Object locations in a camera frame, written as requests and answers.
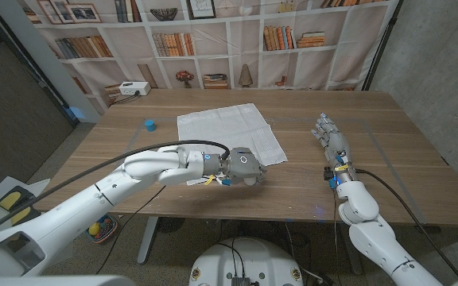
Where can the tray of colourful toys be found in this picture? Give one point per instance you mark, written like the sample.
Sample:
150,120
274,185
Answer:
102,229

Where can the blue cylinder block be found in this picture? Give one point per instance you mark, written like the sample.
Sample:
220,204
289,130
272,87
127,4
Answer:
150,125

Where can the white cloth napkin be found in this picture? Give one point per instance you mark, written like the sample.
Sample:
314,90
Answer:
229,127

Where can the black yellow foot pedal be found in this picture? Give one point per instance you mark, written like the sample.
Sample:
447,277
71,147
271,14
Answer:
12,198
24,216

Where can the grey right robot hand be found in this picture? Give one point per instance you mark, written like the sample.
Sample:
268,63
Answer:
336,143

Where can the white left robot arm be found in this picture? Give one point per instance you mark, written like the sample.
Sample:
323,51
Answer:
94,202

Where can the printed bookshelf backdrop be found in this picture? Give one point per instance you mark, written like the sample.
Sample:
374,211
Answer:
316,67

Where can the white floor mat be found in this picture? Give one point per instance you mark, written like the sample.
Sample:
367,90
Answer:
38,190

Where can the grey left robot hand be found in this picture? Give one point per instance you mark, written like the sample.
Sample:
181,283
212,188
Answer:
241,167

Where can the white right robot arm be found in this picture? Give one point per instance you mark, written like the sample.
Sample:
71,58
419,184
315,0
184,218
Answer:
376,242

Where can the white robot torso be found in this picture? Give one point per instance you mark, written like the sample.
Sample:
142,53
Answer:
249,258

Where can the black backdrop stand pole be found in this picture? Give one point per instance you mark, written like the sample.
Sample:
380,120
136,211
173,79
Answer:
382,43

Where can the grey table leg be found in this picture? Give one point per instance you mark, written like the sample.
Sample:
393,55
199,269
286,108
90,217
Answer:
147,238
352,250

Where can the white power strip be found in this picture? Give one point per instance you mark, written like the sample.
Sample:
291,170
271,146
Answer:
134,88

